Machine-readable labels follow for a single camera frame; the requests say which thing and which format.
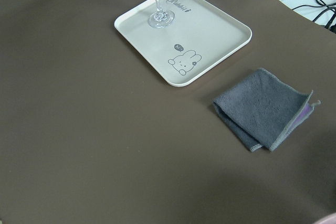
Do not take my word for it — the cream rabbit tray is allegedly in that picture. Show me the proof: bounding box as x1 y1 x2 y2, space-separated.
114 0 252 87

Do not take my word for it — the grey folded cloth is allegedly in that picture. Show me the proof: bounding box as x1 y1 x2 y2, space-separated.
213 68 321 152

